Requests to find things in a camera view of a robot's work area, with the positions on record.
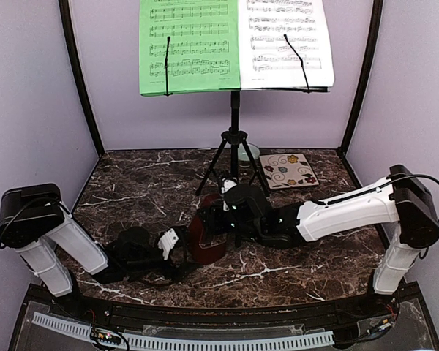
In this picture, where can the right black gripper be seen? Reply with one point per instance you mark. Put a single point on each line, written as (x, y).
(211, 221)

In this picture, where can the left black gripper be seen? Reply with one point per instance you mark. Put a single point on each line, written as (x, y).
(185, 268)

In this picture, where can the brown wooden metronome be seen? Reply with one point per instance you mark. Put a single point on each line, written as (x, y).
(206, 249)

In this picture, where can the black music stand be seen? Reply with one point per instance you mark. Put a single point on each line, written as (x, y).
(236, 164)

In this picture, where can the green sheet music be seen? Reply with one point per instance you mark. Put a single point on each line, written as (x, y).
(188, 47)

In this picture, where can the white sheet music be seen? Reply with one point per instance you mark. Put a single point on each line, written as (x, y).
(284, 44)

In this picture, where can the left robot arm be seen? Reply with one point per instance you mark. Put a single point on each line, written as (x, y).
(34, 221)

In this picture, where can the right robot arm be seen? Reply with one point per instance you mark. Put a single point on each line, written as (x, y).
(399, 198)

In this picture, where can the floral square plate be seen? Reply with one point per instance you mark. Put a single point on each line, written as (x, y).
(287, 171)

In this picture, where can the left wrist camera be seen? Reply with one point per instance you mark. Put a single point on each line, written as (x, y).
(175, 236)

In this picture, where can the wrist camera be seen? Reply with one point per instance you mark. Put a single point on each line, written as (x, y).
(226, 183)
(175, 236)

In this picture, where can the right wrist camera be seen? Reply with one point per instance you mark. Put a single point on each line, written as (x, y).
(226, 183)

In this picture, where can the white slotted cable duct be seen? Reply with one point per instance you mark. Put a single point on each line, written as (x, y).
(102, 337)

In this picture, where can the black front rail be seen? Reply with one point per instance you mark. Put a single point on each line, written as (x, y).
(325, 314)

